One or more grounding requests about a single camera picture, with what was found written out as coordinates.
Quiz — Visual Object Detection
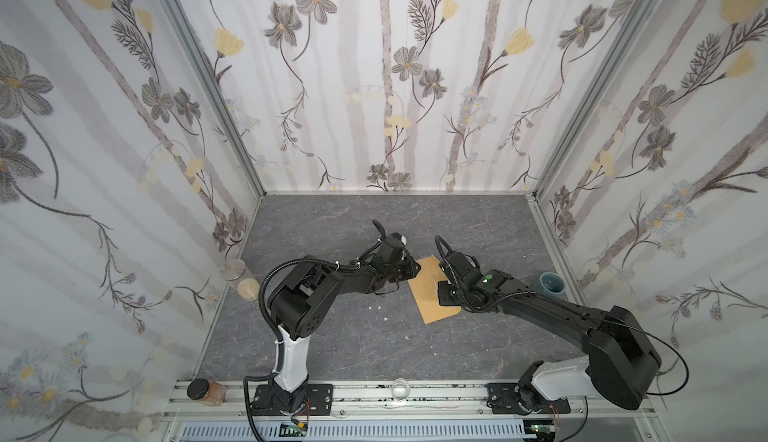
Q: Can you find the tan paper envelope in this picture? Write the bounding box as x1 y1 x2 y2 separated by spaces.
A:
408 255 461 324

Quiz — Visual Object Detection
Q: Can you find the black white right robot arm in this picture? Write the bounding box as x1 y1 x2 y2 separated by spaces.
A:
435 236 662 414

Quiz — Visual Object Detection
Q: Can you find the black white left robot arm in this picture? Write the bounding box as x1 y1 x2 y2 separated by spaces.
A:
243 220 421 415

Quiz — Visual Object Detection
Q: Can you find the teal ceramic cup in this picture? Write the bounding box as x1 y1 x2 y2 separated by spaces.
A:
534 272 566 299

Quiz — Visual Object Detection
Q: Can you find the clear glass dome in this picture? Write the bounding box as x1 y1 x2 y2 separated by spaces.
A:
391 378 411 401

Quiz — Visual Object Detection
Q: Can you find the beige round ball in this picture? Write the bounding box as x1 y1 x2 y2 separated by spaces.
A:
236 277 261 301

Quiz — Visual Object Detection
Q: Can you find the clear glass jar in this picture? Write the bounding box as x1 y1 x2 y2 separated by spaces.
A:
219 258 247 283

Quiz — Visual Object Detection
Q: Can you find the brown jar black lid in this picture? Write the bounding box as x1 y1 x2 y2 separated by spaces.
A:
186 378 227 406

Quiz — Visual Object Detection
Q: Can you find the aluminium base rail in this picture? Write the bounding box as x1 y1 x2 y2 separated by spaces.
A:
161 378 658 425

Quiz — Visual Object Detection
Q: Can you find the aluminium corner frame post left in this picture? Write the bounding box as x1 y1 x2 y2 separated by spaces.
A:
159 0 267 201

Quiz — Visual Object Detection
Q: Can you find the aluminium corner frame post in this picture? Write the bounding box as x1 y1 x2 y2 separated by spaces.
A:
159 0 267 201
531 0 660 202

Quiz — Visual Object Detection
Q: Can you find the white vented cable duct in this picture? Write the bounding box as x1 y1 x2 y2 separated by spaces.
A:
176 419 536 441

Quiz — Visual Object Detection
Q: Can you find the aluminium corner frame post right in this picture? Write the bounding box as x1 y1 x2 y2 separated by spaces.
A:
531 0 660 202

